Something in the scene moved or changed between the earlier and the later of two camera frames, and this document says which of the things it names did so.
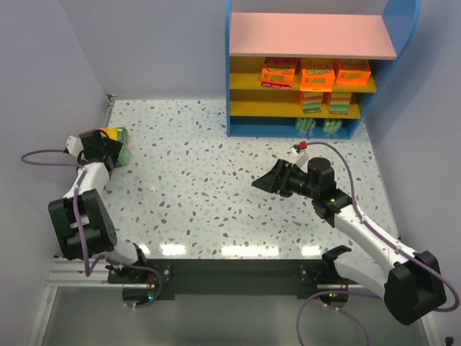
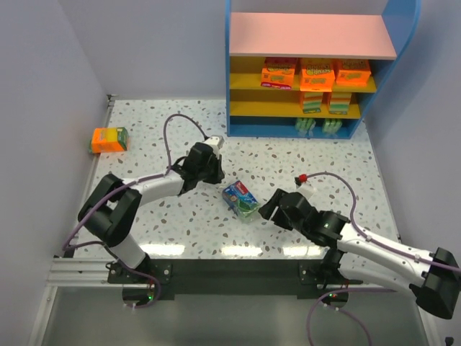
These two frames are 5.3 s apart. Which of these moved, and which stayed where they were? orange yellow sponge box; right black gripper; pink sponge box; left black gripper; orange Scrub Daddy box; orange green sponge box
Moved: right black gripper; orange green sponge box; left black gripper
Stayed: pink sponge box; orange yellow sponge box; orange Scrub Daddy box
